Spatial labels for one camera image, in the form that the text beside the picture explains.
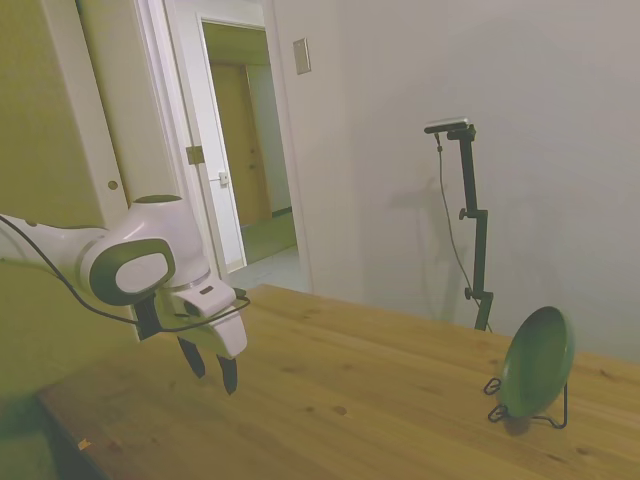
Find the white open door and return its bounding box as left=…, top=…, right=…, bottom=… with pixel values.
left=164, top=0, right=249, bottom=277

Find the green round plate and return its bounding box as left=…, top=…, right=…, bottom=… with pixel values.
left=499, top=305, right=577, bottom=419

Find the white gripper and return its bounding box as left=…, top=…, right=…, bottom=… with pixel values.
left=159, top=282, right=250, bottom=397

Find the wooden hallway door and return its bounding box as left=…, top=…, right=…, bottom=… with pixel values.
left=209, top=61, right=274, bottom=230

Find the grey exterior camera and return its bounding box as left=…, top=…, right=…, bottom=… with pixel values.
left=423, top=116, right=473, bottom=136

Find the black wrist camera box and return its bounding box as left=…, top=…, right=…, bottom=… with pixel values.
left=132, top=294, right=167, bottom=344

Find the black wire plate stand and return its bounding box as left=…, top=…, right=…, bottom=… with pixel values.
left=483, top=376, right=569, bottom=430

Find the grey wall switch plate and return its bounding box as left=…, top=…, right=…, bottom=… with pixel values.
left=292, top=37, right=312, bottom=77

